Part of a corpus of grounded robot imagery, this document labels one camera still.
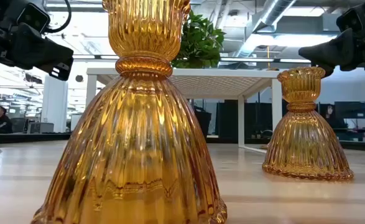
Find black aluminium frame rail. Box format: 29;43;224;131
0;133;365;152

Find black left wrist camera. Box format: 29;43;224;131
16;2;51;34

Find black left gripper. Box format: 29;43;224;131
0;0;74;81

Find green leafy plant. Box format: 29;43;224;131
170;10;226;70

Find ceiling light strip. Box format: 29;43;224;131
219;57;275;63
279;58;313;63

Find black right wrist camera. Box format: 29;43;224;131
336;6;365;34

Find silver ventilation duct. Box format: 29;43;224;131
231;0;298;58

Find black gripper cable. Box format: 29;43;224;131
44;0;73;34

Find white room column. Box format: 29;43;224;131
41;74;69;133

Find amber ribbed glass candle holder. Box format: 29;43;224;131
30;0;228;224
262;66;354;182

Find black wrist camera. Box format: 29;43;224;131
336;6;365;34
16;2;51;34

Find grey box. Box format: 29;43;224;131
27;121;55;134

